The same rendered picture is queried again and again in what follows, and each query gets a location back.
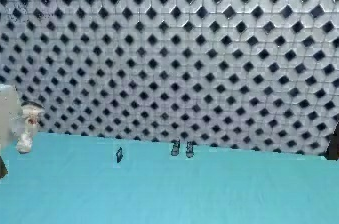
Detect small dark grey object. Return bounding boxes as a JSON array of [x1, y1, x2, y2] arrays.
[[170, 139, 181, 157], [185, 141, 195, 159]]

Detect small dark flat object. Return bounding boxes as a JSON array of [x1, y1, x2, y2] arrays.
[[115, 146, 124, 164]]

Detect white lamp with shade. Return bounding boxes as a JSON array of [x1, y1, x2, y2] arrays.
[[15, 100, 46, 154]]

